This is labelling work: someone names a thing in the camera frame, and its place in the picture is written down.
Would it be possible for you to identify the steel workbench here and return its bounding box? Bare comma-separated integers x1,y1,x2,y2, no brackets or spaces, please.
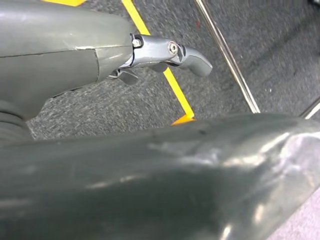
194,0,320,121

